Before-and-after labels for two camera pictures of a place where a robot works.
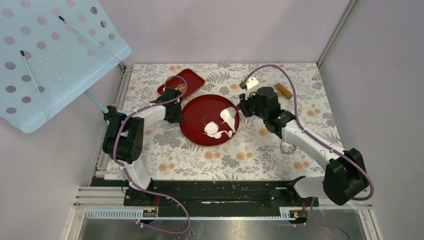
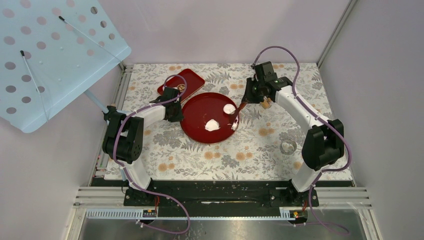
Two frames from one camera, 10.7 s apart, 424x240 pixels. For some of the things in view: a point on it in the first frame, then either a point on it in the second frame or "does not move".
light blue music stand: [50, 51] does not move
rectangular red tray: [186, 82] does not move
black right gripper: [243, 104] to [248, 97]
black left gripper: [179, 118] does not move
